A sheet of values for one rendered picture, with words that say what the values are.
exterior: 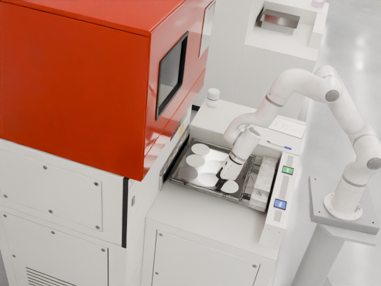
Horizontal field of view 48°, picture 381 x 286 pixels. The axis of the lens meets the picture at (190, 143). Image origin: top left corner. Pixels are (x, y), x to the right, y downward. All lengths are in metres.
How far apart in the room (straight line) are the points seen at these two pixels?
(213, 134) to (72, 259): 0.97
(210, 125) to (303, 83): 0.77
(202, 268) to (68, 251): 0.64
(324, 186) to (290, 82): 0.76
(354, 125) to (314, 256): 0.83
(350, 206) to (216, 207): 0.64
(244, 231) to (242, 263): 0.14
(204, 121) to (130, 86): 1.10
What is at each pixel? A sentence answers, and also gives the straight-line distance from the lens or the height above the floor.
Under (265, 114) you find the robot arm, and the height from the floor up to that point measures 1.35.
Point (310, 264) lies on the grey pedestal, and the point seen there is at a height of 0.47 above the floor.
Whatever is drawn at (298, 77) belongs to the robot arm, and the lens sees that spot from 1.80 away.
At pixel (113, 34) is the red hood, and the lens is 1.33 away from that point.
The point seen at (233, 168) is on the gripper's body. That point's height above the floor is 1.04.
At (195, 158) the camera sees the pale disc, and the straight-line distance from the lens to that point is 2.25.
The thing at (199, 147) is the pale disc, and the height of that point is 0.90.
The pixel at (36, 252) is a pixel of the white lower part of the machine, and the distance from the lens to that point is 2.27.
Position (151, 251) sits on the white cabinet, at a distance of 2.20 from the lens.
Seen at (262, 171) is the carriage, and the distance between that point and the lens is 2.30.
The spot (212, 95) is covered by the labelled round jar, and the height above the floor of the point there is 1.05.
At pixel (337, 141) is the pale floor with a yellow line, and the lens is 4.38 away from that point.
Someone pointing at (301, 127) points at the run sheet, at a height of 0.97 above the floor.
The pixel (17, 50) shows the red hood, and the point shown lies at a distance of 1.56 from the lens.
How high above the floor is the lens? 2.32
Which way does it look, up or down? 37 degrees down
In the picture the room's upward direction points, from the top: 8 degrees clockwise
